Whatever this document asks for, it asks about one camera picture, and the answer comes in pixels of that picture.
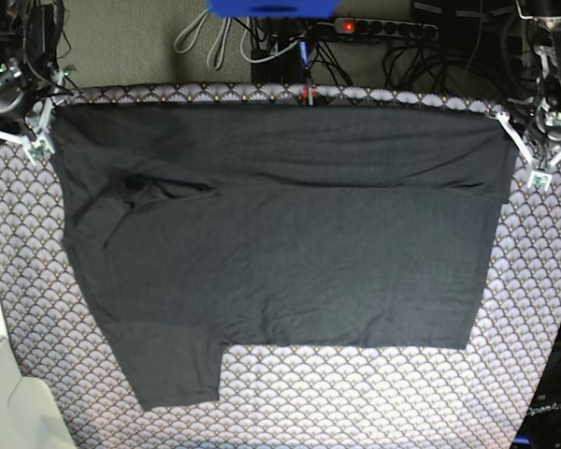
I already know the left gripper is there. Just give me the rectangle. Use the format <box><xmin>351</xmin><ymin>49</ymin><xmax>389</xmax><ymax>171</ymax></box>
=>
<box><xmin>485</xmin><ymin>75</ymin><xmax>561</xmax><ymax>189</ymax></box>

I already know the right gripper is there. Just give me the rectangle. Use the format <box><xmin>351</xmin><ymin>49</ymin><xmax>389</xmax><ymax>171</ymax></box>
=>
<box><xmin>0</xmin><ymin>58</ymin><xmax>80</xmax><ymax>165</ymax></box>

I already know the dark grey T-shirt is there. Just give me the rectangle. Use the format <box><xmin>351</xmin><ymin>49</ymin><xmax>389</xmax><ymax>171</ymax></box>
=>
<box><xmin>51</xmin><ymin>105</ymin><xmax>517</xmax><ymax>410</ymax></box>

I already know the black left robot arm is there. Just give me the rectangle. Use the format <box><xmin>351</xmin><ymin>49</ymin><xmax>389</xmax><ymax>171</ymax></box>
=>
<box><xmin>485</xmin><ymin>1</ymin><xmax>561</xmax><ymax>192</ymax></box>

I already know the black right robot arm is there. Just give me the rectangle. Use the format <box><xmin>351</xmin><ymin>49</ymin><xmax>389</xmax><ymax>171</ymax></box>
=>
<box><xmin>0</xmin><ymin>1</ymin><xmax>74</xmax><ymax>165</ymax></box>

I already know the black power strip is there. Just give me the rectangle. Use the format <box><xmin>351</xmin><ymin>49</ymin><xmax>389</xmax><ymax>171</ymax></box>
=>
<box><xmin>332</xmin><ymin>17</ymin><xmax>439</xmax><ymax>40</ymax></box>

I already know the red table clamp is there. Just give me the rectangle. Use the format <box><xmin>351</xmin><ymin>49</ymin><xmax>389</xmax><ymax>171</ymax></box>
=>
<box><xmin>301</xmin><ymin>84</ymin><xmax>317</xmax><ymax>107</ymax></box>

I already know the white plastic bin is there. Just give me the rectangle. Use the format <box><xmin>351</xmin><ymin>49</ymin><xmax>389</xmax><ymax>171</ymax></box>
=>
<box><xmin>0</xmin><ymin>303</ymin><xmax>75</xmax><ymax>448</ymax></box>

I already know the fan-patterned table cloth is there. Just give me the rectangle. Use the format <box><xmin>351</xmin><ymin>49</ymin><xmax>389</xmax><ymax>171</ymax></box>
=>
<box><xmin>0</xmin><ymin>81</ymin><xmax>561</xmax><ymax>449</ymax></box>

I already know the grey looped cable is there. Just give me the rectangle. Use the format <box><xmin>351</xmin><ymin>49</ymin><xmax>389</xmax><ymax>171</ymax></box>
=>
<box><xmin>172</xmin><ymin>13</ymin><xmax>235</xmax><ymax>72</ymax></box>

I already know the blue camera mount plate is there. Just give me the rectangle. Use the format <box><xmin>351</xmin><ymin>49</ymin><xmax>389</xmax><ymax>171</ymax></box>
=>
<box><xmin>208</xmin><ymin>0</ymin><xmax>338</xmax><ymax>19</ymax></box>

